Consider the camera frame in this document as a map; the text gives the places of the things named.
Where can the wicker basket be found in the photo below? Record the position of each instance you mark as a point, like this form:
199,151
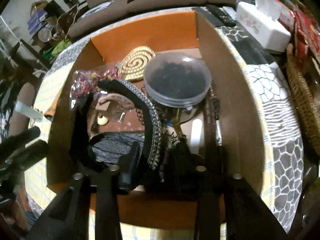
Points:
303,99

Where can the black patterned headband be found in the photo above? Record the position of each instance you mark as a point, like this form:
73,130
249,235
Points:
143,118

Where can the cream spiral hair brush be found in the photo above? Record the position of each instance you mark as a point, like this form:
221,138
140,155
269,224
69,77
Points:
131,68

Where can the white tissue box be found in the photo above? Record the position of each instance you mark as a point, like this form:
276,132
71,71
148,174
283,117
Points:
270,34

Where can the brown chair back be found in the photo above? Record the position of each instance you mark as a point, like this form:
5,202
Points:
19,121

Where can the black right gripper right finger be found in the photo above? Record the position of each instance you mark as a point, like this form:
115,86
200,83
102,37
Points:
188,169

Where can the grey knitted pouch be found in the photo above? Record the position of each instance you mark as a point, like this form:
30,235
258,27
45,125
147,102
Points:
108,147

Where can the orange cloth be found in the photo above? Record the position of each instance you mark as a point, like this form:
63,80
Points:
50,112

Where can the brown leather keychain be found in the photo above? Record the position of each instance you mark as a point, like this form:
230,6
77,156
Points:
112,107

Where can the pale green tube bottle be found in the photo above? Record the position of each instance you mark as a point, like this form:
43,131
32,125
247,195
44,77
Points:
29,112

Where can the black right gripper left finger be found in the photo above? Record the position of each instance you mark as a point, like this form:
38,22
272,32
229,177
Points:
128,175

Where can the green bag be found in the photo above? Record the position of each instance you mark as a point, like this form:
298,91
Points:
61,47

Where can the bag of colourful hair ties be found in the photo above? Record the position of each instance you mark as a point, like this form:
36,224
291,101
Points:
86,82

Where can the black remote control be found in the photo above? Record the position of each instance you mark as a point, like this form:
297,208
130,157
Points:
221,15

